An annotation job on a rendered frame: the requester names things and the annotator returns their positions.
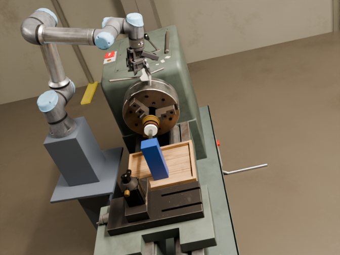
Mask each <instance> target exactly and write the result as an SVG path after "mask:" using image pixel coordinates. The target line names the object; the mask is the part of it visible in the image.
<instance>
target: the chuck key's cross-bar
mask: <svg viewBox="0 0 340 255"><path fill-rule="evenodd" d="M161 70H164V67H162V68H160V69H157V70H155V71H152V72H151V74H154V73H156V72H159V71H161ZM140 77H141V76H136V77H128V78H119V79H110V80H108V81H109V82H114V81H122V80H131V79H139V78H140Z"/></svg>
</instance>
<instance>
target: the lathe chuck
mask: <svg viewBox="0 0 340 255"><path fill-rule="evenodd" d="M147 84H148V81H144V82H140V83H138V84H136V85H134V86H133V87H131V88H130V89H129V90H128V92H127V93H126V95H125V98H124V101H123V109H122V115H123V119H124V121H125V123H126V124H127V126H128V127H129V128H130V129H131V130H133V131H134V132H136V133H138V134H140V135H142V134H143V130H144V129H143V125H142V121H143V120H141V119H140V116H139V115H138V114H137V113H136V111H135V110H134V109H133V108H131V107H130V101H128V97H129V96H130V95H132V96H133V97H134V98H136V99H137V100H138V101H140V102H141V103H142V104H144V105H145V106H147V107H155V108H157V109H159V108H163V107H167V106H171V105H175V104H177V105H178V110H176V115H172V116H168V119H165V120H163V122H162V123H160V124H159V128H158V131H157V134H156V135H154V136H158V135H162V134H165V133H167V132H168V131H170V130H171V129H172V128H173V127H174V126H175V125H176V124H177V122H178V120H179V116H180V109H179V100H178V97H177V95H176V93H175V92H174V90H173V89H172V88H170V87H169V86H168V85H166V84H164V83H161V82H158V81H151V84H152V85H153V86H150V87H148V86H146V85H147ZM149 115H154V116H155V111H149Z"/></svg>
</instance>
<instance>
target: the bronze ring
mask: <svg viewBox="0 0 340 255"><path fill-rule="evenodd" d="M149 124H152V125H155V126H156V127H157V131H158V128H159V124H160V121H159V119H158V118H157V117H156V116H154V115H148V116H146V117H144V119H143V121H142V125H143V129H144V128H145V126H147V125H149Z"/></svg>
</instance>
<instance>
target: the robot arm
mask: <svg viewBox="0 0 340 255"><path fill-rule="evenodd" d="M57 23H58V20H57V17H56V15H55V14H54V13H53V12H51V11H50V10H48V9H45V8H40V9H38V10H36V11H34V12H33V14H31V15H30V16H29V17H28V18H27V19H25V20H24V21H23V22H22V24H21V27H20V31H21V35H22V36H23V38H24V39H25V40H26V41H27V42H29V43H31V44H34V45H39V46H40V49H41V53H42V56H43V59H44V62H45V65H46V68H47V71H48V75H49V78H50V81H49V87H50V91H47V92H44V94H42V95H40V97H39V98H38V100H37V104H38V107H39V109H40V111H41V112H42V114H43V115H44V117H45V119H46V120H47V122H48V124H49V129H50V134H51V135H52V137H53V138H56V139H58V138H63V137H65V136H67V135H69V134H71V133H72V132H73V131H74V130H75V129H76V122H75V121H74V120H73V119H72V118H71V117H70V116H69V115H68V114H67V112H66V110H65V108H64V107H65V106H66V105H67V103H68V102H69V100H70V99H71V98H72V97H73V95H74V93H75V85H74V83H73V82H71V80H70V79H69V78H68V77H66V76H65V73H64V69H63V65H62V62H61V58H60V55H59V51H58V47H57V44H68V45H88V46H97V47H98V48H99V49H102V50H107V49H109V48H110V47H111V46H112V45H113V43H114V41H115V40H116V38H117V37H118V36H119V34H128V36H129V46H130V47H129V48H127V49H126V51H127V58H126V66H127V67H128V68H129V70H128V72H132V71H133V72H134V76H135V75H136V74H137V73H138V71H140V70H141V69H142V76H141V77H140V80H141V81H148V83H149V85H150V86H151V71H150V67H149V65H148V63H147V59H146V58H149V59H151V60H156V61H158V59H159V56H157V55H156V54H155V53H150V52H147V51H144V48H145V47H144V44H145V43H144V29H143V25H144V24H143V19H142V15H141V14H138V13H131V14H128V15H127V17H126V18H114V17H106V18H104V19H103V22H102V29H88V28H65V27H56V26H57ZM143 68H144V69H143Z"/></svg>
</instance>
